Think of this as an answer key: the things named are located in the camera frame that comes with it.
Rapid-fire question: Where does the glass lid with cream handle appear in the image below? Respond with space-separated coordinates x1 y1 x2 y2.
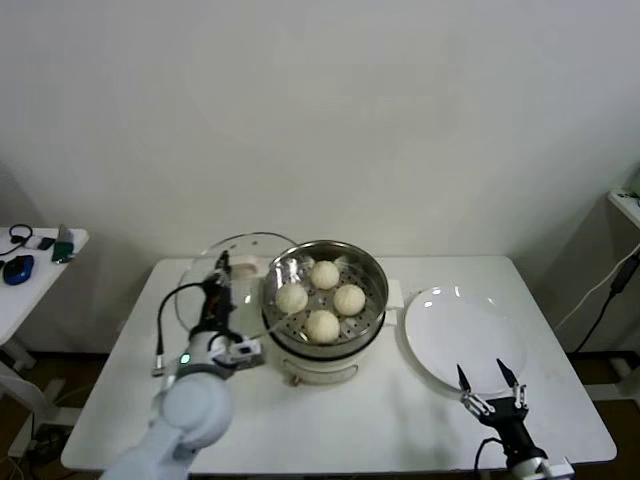
175 230 307 347

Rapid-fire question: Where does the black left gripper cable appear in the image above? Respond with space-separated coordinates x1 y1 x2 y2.
151 282 207 376

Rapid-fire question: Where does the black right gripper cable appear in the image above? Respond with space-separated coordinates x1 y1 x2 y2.
473 437 506 480

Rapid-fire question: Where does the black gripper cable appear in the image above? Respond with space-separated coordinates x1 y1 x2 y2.
473 437 506 480
151 282 207 376

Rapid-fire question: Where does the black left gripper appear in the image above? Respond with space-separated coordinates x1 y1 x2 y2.
198 249 238 332

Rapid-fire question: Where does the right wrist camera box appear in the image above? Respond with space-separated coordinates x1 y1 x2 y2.
537 457 576 480

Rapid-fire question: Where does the pale green plastic object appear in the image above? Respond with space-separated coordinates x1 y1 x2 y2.
617 164 640 201

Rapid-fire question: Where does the cream electric cooker base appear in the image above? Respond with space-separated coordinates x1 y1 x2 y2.
243 277 404 389

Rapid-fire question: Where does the green small object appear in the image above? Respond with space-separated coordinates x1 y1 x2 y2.
51 239 76 265

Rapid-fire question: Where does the white side table with cables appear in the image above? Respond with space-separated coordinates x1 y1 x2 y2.
584 192 640 401

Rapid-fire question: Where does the black cable with adapter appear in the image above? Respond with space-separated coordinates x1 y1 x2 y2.
569 244 640 354

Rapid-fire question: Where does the black looped cable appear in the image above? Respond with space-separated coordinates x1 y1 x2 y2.
0 224 36 259

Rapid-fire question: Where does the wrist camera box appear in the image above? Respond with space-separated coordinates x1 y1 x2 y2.
537 457 576 480
219 339 266 372

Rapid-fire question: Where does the white steamed baozi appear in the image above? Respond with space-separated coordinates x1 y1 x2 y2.
303 309 341 344
274 283 309 315
309 259 341 290
332 283 367 317

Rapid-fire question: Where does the white wall cable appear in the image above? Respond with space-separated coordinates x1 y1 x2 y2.
552 249 640 331

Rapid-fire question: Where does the white side table with mouse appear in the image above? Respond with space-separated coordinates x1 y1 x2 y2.
0 227 91 459

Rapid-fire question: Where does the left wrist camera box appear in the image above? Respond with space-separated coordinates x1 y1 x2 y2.
219 339 266 372

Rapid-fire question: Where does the blue computer mouse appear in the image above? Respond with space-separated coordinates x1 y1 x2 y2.
2 254 36 287

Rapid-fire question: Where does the white round plate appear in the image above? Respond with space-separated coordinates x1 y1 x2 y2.
402 286 529 397

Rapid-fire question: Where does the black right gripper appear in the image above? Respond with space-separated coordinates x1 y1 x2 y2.
454 357 539 459

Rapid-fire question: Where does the stainless steel steamer basket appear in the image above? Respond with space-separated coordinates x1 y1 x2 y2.
258 240 390 359

